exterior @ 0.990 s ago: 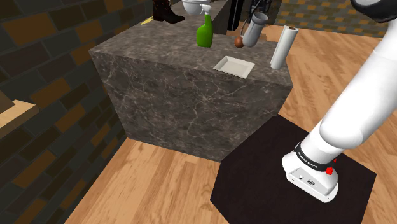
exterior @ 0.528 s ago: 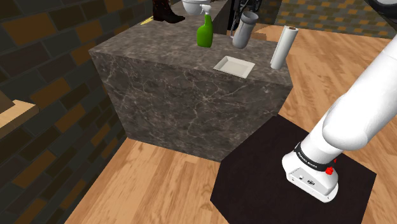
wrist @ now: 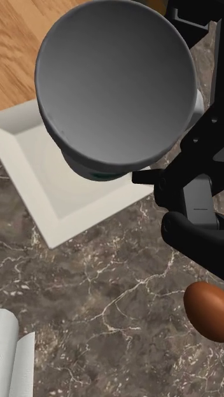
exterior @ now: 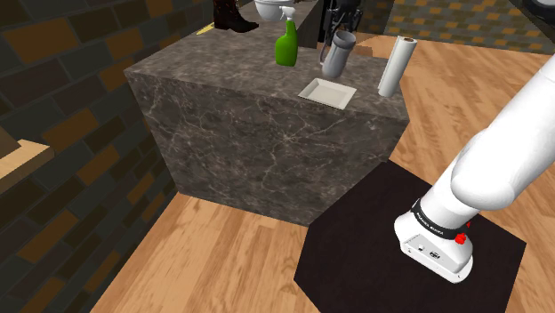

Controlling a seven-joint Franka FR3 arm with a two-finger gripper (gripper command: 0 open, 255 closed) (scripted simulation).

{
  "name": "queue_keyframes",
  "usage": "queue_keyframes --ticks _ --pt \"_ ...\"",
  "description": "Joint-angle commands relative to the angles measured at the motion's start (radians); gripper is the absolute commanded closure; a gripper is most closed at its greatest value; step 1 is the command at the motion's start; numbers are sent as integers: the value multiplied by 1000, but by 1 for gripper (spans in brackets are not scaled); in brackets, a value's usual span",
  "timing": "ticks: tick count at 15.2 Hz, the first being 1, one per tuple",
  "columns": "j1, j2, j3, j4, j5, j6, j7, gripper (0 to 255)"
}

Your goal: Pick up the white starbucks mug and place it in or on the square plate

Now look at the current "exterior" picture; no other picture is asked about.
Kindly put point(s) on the light wooden table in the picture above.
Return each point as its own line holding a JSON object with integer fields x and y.
{"x": 21, "y": 160}

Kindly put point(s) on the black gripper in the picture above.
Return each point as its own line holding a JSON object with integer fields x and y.
{"x": 349, "y": 12}

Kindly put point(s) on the white paper towel roll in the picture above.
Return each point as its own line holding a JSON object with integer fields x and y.
{"x": 395, "y": 69}

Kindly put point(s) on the grey pitcher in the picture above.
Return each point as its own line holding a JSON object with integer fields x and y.
{"x": 337, "y": 56}

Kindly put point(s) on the dark robot stand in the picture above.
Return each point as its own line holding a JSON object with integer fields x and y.
{"x": 355, "y": 260}

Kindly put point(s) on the white bowl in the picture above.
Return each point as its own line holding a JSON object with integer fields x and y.
{"x": 271, "y": 9}

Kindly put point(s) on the white square plate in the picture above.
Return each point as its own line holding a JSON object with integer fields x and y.
{"x": 327, "y": 93}

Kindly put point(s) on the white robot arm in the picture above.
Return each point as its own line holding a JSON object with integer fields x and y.
{"x": 498, "y": 164}

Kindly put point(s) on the dark brown boot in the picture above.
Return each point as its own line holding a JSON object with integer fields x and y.
{"x": 230, "y": 17}

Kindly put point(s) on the green spray bottle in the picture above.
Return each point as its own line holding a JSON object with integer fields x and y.
{"x": 287, "y": 50}

